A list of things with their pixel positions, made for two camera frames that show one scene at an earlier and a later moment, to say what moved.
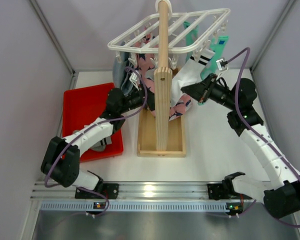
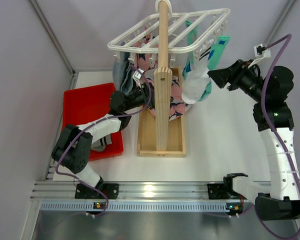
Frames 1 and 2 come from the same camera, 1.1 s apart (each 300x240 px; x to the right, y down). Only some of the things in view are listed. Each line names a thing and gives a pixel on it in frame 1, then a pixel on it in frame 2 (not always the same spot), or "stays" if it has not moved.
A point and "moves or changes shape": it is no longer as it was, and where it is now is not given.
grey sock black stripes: [101, 146] stays
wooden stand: [157, 136] stays
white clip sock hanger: [188, 33] stays
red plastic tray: [82, 106] stays
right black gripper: [207, 88] to [234, 78]
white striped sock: [191, 73] moves or changes shape
